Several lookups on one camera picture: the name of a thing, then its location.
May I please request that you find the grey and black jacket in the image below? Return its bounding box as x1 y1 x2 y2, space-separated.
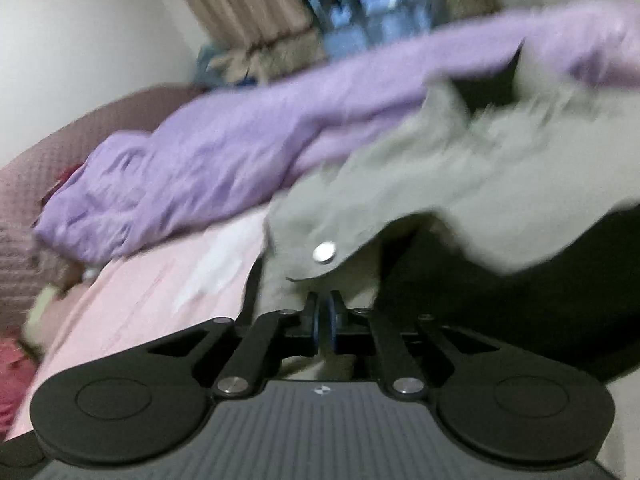
241 49 639 382

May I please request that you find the blue plush toy pile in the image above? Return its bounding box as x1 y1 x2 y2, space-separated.
193 44 258 90

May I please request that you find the purple duvet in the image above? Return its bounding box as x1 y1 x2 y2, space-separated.
35 0 639 263

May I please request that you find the pink bed sheet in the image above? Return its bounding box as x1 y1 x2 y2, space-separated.
6 206 271 441

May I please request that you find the left beige curtain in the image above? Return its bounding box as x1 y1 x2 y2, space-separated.
186 0 328 84

